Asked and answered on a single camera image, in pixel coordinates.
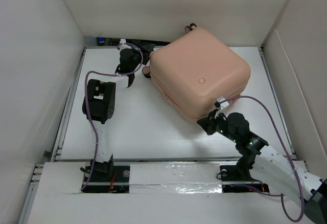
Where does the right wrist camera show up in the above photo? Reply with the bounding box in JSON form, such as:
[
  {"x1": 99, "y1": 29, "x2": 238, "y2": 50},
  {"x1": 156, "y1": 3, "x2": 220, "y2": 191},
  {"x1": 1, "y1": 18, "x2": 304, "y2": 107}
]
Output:
[{"x1": 215, "y1": 97, "x2": 229, "y2": 117}]

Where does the pink suitcase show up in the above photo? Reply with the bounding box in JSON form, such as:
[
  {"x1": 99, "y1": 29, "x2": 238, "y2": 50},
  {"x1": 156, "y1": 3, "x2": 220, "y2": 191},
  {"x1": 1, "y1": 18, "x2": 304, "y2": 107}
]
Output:
[{"x1": 142, "y1": 23, "x2": 251, "y2": 123}]

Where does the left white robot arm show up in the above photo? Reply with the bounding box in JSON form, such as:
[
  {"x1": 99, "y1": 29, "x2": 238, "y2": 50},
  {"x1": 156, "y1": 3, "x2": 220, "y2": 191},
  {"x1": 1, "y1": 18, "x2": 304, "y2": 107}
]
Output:
[{"x1": 81, "y1": 42, "x2": 155, "y2": 184}]

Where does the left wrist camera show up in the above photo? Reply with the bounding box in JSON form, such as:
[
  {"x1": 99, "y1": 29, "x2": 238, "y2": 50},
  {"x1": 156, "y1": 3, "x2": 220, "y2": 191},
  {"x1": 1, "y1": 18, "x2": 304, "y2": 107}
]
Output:
[{"x1": 117, "y1": 38, "x2": 132, "y2": 51}]

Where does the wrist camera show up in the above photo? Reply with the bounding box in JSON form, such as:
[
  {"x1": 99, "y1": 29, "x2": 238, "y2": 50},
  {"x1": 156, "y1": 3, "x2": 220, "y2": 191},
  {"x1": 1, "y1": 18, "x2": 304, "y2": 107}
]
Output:
[
  {"x1": 117, "y1": 38, "x2": 132, "y2": 51},
  {"x1": 215, "y1": 97, "x2": 229, "y2": 117}
]

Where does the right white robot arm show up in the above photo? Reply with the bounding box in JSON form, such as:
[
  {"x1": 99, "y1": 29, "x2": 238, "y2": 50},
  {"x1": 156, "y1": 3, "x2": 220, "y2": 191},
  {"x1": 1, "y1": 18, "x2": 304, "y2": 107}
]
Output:
[{"x1": 197, "y1": 111, "x2": 326, "y2": 223}]

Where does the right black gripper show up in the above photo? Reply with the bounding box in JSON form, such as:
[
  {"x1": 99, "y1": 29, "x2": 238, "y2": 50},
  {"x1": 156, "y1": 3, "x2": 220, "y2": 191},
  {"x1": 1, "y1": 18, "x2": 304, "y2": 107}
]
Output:
[{"x1": 196, "y1": 109, "x2": 239, "y2": 143}]

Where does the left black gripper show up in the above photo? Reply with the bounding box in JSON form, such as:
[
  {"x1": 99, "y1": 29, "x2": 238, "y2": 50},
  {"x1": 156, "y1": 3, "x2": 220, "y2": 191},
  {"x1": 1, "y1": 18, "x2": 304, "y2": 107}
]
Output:
[{"x1": 130, "y1": 42, "x2": 155, "y2": 73}]

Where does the aluminium frame rail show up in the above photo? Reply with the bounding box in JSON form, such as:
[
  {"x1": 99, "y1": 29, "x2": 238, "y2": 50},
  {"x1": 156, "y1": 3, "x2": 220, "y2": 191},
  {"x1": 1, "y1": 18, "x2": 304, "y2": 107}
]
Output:
[{"x1": 51, "y1": 154, "x2": 271, "y2": 162}]

